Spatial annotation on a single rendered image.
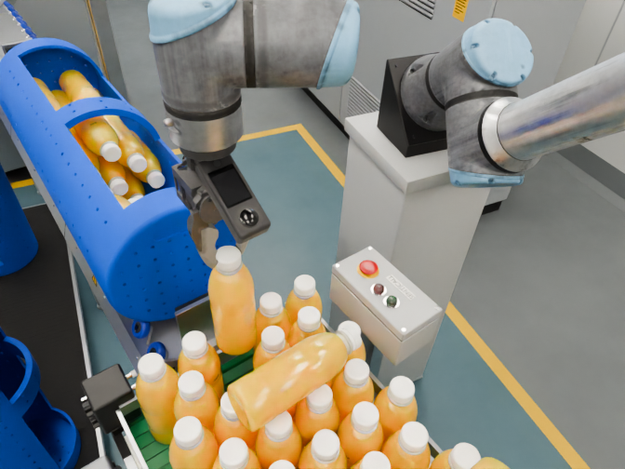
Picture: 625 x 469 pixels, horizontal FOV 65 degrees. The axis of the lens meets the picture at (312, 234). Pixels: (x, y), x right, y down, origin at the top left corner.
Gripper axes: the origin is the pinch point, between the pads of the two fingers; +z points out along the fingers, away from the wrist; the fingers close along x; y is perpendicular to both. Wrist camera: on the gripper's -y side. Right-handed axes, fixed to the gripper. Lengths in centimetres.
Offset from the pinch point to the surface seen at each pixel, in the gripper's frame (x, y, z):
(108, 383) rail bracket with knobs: 21.6, 8.0, 26.0
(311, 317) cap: -10.9, -7.2, 15.0
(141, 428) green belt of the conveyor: 19.8, 2.7, 36.2
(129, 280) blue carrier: 11.4, 17.9, 14.6
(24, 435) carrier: 45, 42, 78
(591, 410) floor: -129, -41, 127
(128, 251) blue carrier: 10.1, 17.9, 7.9
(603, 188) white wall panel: -268, 36, 125
